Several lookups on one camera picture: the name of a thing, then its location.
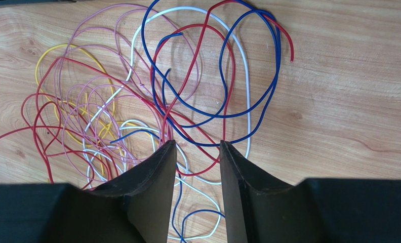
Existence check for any yellow cable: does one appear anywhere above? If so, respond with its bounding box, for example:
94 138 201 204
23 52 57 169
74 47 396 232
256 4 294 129
35 44 161 179

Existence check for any red cable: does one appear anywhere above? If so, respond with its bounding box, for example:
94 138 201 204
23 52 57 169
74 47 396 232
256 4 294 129
0 0 295 191

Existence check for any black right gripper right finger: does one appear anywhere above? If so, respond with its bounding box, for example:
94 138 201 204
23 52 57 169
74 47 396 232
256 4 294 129
220 140 292 242

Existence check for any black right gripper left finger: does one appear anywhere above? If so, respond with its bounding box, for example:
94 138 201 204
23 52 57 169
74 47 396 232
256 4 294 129
94 140 177 242

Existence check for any pink cable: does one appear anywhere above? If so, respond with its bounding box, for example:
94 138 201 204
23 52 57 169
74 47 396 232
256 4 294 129
54 3 201 169

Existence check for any white cable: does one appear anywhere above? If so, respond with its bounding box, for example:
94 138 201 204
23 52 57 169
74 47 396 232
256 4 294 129
82 6 252 240

